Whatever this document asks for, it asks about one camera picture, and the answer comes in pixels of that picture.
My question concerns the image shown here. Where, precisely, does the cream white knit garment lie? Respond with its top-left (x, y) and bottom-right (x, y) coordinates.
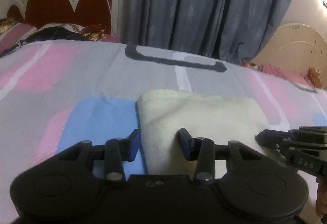
top-left (137, 89), bottom-right (299, 179)

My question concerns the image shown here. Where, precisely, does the person's right hand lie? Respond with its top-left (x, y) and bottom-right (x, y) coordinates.
top-left (316, 177), bottom-right (327, 218)

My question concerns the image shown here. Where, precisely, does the orange brown object near footboard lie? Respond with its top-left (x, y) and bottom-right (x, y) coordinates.
top-left (308, 67), bottom-right (323, 89)

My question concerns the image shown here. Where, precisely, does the patterned grey pink blue bedsheet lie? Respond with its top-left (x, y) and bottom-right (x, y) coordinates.
top-left (1, 41), bottom-right (326, 223)

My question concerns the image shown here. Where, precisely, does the cream footboard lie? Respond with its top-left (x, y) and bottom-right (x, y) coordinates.
top-left (251, 23), bottom-right (326, 82)

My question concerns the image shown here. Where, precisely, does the floral red gold pillow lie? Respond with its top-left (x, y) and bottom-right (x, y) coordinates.
top-left (32, 23), bottom-right (111, 41)

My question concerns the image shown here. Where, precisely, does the blue grey curtain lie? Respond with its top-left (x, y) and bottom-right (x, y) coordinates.
top-left (122, 0), bottom-right (291, 64)

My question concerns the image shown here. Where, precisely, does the striped pink pillow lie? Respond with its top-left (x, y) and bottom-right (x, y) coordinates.
top-left (0, 23), bottom-right (38, 52)

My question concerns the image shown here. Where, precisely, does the red white scalloped headboard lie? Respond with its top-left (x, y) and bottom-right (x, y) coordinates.
top-left (7, 0), bottom-right (119, 35)

